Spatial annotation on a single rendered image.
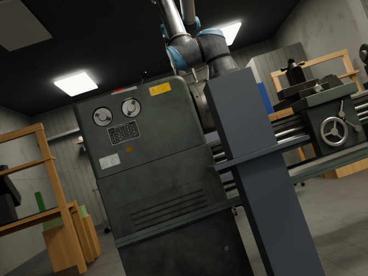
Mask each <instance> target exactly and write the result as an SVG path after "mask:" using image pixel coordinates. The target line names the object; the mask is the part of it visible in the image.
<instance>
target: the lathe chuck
mask: <svg viewBox="0 0 368 276"><path fill-rule="evenodd" d="M207 80H208V79H207V78H203V79H200V80H197V81H194V82H192V83H193V84H194V85H195V87H196V88H197V91H198V93H199V95H200V97H201V100H202V102H203V105H204V108H205V112H206V116H207V120H208V127H209V131H208V133H211V132H214V131H217V130H216V127H215V123H214V120H213V118H212V115H211V112H210V109H209V106H208V103H207V101H206V98H205V95H204V92H203V89H204V87H205V84H206V83H204V81H207Z"/></svg>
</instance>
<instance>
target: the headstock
mask: <svg viewBox="0 0 368 276"><path fill-rule="evenodd" d="M130 97H132V98H133V99H130V100H126V101H124V100H125V99H127V98H130ZM73 111H74V114H75V116H76V120H77V123H78V126H79V129H80V133H81V136H82V139H83V142H84V145H85V148H86V151H87V154H88V157H89V160H90V163H91V167H92V170H93V173H94V176H95V179H96V180H97V179H100V178H103V177H106V176H109V175H112V174H115V173H118V172H120V171H123V170H126V169H130V168H133V167H135V166H138V165H141V164H145V163H148V162H151V161H153V160H156V159H159V158H163V157H166V156H169V155H171V154H174V153H177V152H181V151H184V150H187V149H189V148H192V147H195V146H199V145H202V144H204V143H207V142H206V139H205V136H204V133H203V130H202V127H201V124H200V121H199V118H198V115H197V112H196V109H195V107H194V104H193V101H192V98H191V95H190V93H189V90H188V86H187V83H186V81H185V80H184V79H183V78H182V77H180V76H170V77H166V78H162V79H159V80H155V81H152V82H149V83H145V84H141V85H138V86H137V89H134V90H129V91H125V92H122V93H117V94H113V95H112V94H108V95H105V96H102V97H98V98H95V99H92V100H89V101H85V102H82V103H78V104H76V105H74V107H73Z"/></svg>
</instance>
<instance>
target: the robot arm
mask: <svg viewBox="0 0 368 276"><path fill-rule="evenodd" d="M150 1H152V2H153V3H154V4H156V5H157V8H158V11H159V13H160V17H161V18H162V22H163V24H162V25H161V26H160V28H161V32H162V35H163V38H164V42H165V46H166V51H167V53H168V56H167V57H166V58H165V59H164V60H163V61H162V62H160V63H159V65H158V66H159V67H160V68H163V67H164V66H165V65H166V64H167V63H168V62H169V61H171V65H172V68H173V70H174V74H175V75H176V76H181V75H183V74H186V73H185V72H184V71H181V70H182V69H187V68H189V67H192V66H195V65H198V64H201V63H204V62H206V64H207V66H208V80H211V79H214V78H217V77H220V76H223V75H226V74H229V73H232V72H235V71H238V70H240V68H239V67H238V65H237V64H236V63H235V62H234V60H233V59H232V57H231V54H230V51H229V48H228V45H227V42H226V38H225V36H224V35H223V32H222V31H221V30H220V29H218V28H209V29H206V30H202V31H200V32H199V33H198V34H197V37H196V38H193V39H192V36H191V35H190V34H188V33H190V32H193V31H196V30H198V29H200V22H199V19H198V17H197V16H196V15H195V9H194V0H180V7H181V13H182V20H183V21H182V20H181V18H180V15H179V13H178V10H177V7H176V5H175V2H174V0H150Z"/></svg>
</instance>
